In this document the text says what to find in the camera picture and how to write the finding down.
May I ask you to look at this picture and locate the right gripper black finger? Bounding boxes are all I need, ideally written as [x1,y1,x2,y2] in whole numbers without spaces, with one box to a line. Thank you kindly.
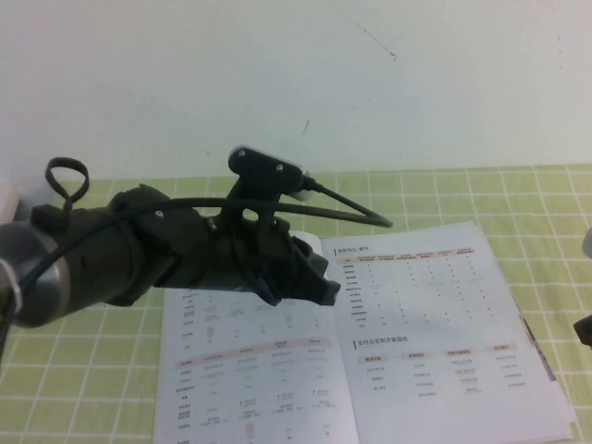
[573,314,592,346]

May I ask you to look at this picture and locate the white cable tie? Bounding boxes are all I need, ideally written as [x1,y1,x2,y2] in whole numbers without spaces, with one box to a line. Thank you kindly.
[0,257,25,314]

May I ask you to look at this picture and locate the white box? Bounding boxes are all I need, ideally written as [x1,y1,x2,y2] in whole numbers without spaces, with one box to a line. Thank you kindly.
[0,179,20,224]

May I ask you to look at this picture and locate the white printed book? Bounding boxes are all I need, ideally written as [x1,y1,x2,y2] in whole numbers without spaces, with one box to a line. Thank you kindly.
[152,220,577,444]

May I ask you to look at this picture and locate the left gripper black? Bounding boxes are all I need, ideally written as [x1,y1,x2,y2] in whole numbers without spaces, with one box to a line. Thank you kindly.
[110,183,342,307]

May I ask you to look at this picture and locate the black strap loop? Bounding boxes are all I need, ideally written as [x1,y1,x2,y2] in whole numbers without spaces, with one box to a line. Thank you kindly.
[44,156,91,218]

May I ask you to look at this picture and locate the black left camera cable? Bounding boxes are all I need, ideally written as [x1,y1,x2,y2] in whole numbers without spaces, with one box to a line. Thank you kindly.
[0,178,395,366]

